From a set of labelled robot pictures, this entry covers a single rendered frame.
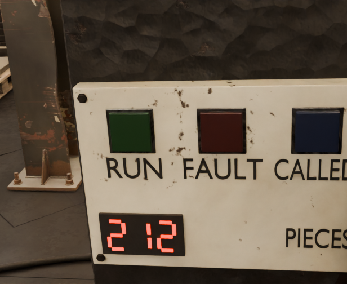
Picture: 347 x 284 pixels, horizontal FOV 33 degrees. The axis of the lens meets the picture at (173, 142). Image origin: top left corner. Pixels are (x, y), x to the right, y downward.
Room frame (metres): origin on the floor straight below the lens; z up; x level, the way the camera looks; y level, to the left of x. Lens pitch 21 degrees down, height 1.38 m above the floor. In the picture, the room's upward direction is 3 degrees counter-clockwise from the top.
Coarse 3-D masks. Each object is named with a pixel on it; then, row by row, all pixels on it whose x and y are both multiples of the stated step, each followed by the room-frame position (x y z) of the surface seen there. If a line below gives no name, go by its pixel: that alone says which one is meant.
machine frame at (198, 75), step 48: (96, 0) 0.52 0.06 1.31; (144, 0) 0.51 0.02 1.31; (192, 0) 0.51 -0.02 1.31; (240, 0) 0.50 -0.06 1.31; (288, 0) 0.49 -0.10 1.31; (336, 0) 0.49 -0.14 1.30; (96, 48) 0.52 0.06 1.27; (144, 48) 0.51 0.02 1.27; (192, 48) 0.51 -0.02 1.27; (240, 48) 0.50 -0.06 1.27; (288, 48) 0.49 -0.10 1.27; (336, 48) 0.49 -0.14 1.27
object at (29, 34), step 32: (0, 0) 3.06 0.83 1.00; (32, 0) 3.03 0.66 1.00; (32, 32) 3.04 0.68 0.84; (32, 64) 3.04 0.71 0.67; (64, 64) 3.33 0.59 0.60; (32, 96) 3.05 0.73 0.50; (64, 96) 3.33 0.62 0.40; (32, 128) 3.05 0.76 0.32; (64, 128) 3.02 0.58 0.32; (32, 160) 3.06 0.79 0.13; (64, 160) 3.03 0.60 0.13
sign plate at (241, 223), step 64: (192, 128) 0.49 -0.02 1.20; (256, 128) 0.48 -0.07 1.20; (128, 192) 0.50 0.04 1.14; (192, 192) 0.49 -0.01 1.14; (256, 192) 0.48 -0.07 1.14; (320, 192) 0.47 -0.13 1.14; (128, 256) 0.50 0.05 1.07; (192, 256) 0.49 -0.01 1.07; (256, 256) 0.48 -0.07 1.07; (320, 256) 0.47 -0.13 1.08
